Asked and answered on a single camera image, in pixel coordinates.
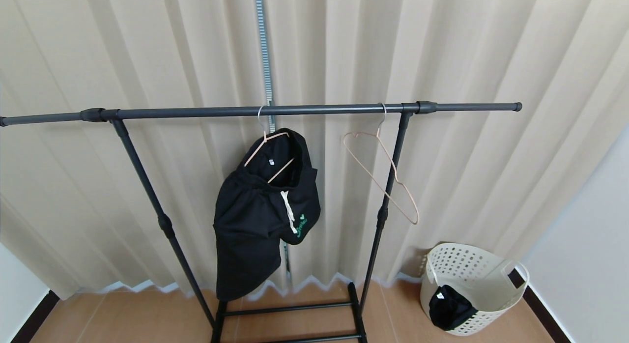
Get pink clothes hanger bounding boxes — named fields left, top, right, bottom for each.
left=244, top=106, right=297, bottom=184
left=342, top=102, right=420, bottom=226

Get black shorts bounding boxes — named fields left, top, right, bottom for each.
left=212, top=127, right=322, bottom=302

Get black clothes rack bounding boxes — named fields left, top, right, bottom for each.
left=0, top=101, right=523, bottom=343

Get white laundry basket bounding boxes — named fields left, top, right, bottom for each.
left=420, top=242, right=531, bottom=337

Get black garment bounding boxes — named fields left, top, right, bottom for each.
left=428, top=284, right=479, bottom=332

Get beige curtain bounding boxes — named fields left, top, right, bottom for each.
left=0, top=0, right=629, bottom=300

